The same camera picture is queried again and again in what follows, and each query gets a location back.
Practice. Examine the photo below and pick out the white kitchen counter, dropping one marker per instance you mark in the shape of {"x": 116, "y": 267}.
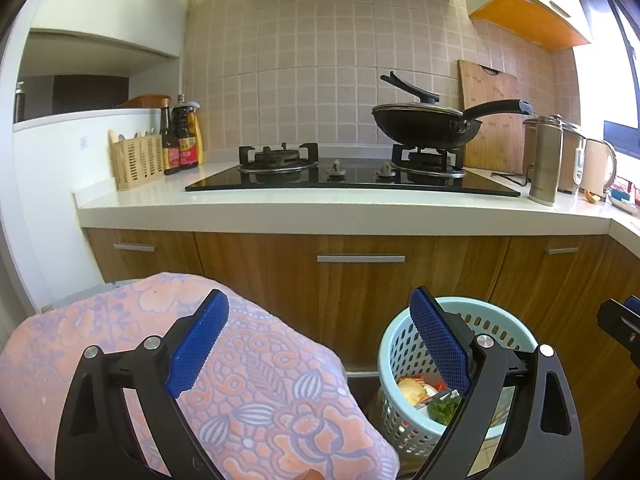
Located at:
{"x": 350, "y": 207}

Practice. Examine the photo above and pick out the window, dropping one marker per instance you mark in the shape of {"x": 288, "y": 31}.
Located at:
{"x": 615, "y": 85}

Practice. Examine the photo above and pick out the wooden corner cabinet door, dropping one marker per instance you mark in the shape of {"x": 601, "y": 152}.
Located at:
{"x": 550, "y": 280}

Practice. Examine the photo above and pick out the beige utensil basket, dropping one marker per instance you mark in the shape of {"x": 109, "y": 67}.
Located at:
{"x": 137, "y": 162}

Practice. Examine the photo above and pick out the stainless steel thermos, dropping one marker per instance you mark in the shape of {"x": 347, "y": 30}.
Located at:
{"x": 545, "y": 160}

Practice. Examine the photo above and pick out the wooden cutting board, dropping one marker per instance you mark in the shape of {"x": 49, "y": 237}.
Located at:
{"x": 487, "y": 90}

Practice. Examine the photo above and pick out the black glass gas stove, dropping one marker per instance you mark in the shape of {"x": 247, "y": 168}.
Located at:
{"x": 350, "y": 180}

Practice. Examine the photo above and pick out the large soy sauce bottle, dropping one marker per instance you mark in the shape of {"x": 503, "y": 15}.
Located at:
{"x": 186, "y": 145}

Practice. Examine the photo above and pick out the plain wooden cabinet panel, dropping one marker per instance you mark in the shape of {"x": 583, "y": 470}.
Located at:
{"x": 260, "y": 270}

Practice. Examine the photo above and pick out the yellow oil bottle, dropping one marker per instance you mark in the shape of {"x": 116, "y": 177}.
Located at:
{"x": 200, "y": 135}

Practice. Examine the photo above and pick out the dark green leaf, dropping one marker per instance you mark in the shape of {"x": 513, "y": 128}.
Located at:
{"x": 442, "y": 410}

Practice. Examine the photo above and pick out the slim dark sauce bottle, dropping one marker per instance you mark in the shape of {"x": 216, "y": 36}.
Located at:
{"x": 170, "y": 155}

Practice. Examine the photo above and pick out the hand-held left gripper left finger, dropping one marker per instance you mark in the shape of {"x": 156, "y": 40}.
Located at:
{"x": 197, "y": 345}

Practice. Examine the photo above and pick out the pink floral printed blanket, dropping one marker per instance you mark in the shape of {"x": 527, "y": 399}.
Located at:
{"x": 280, "y": 410}

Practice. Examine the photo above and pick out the yellow bread slice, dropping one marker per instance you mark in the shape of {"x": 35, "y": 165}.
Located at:
{"x": 410, "y": 390}

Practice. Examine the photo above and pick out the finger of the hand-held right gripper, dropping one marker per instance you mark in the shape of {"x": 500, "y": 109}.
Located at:
{"x": 620, "y": 317}

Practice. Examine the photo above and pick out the light blue plastic basket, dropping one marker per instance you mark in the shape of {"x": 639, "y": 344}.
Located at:
{"x": 395, "y": 340}

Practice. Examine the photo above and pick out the beige electric kettle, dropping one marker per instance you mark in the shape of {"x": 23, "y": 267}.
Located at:
{"x": 597, "y": 165}

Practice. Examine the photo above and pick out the black wok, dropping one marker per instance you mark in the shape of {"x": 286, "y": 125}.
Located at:
{"x": 425, "y": 127}

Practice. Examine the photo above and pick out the orange peel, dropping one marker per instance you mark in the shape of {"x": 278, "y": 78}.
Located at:
{"x": 592, "y": 196}

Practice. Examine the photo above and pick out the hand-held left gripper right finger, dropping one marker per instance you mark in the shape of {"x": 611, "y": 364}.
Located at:
{"x": 440, "y": 345}

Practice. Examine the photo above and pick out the orange and white wall cabinet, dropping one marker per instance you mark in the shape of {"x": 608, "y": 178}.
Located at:
{"x": 530, "y": 15}

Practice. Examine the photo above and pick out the white dish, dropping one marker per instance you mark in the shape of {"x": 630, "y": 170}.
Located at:
{"x": 625, "y": 202}

